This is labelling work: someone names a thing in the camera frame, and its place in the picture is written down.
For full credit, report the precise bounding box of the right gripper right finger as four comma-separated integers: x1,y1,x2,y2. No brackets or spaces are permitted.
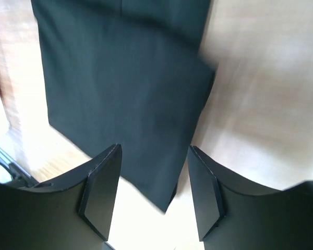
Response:
187,145,282,242

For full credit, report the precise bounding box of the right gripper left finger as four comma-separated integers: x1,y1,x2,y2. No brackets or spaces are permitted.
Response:
33,143,123,242

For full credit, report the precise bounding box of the black t-shirt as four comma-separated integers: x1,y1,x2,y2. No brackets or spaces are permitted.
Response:
31,1,215,211

